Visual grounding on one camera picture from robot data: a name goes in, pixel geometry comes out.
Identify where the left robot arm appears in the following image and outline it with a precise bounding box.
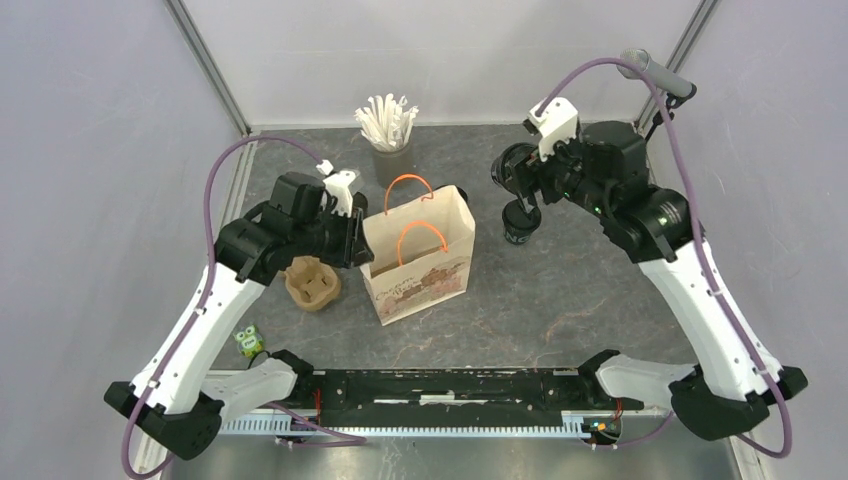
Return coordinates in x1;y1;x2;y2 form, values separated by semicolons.
104;169;374;460

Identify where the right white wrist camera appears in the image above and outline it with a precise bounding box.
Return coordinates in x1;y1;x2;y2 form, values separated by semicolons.
527;97;579;163

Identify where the grey straw holder cup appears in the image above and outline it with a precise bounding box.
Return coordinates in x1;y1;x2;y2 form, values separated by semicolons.
371;142;417;188

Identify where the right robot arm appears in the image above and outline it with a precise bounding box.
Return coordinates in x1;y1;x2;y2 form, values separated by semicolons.
491;121;808;440

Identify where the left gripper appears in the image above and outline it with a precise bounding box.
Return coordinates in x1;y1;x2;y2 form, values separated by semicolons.
292;202;376;269

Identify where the brown paper takeout bag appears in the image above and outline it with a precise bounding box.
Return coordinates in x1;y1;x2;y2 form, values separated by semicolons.
360;174;476;326

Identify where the green owl number tile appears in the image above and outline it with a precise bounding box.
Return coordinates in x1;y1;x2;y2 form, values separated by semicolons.
233;324;265;359

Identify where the black microphone stand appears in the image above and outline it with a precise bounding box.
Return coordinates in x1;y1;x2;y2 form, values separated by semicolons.
644;93;685;142

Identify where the black coffee cup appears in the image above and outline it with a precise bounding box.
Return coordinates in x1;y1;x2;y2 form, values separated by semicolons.
490;143;535;196
501;200;542;245

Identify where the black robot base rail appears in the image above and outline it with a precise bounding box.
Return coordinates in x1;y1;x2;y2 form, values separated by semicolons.
281;368;644;433

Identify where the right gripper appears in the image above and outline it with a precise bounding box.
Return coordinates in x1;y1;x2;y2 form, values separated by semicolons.
507;124;613;218

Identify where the grey microphone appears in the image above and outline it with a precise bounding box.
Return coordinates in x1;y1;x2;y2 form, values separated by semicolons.
620;48;697;100

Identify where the white wrapped straws bundle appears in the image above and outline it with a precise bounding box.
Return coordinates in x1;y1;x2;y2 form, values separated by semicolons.
354;93;419;153

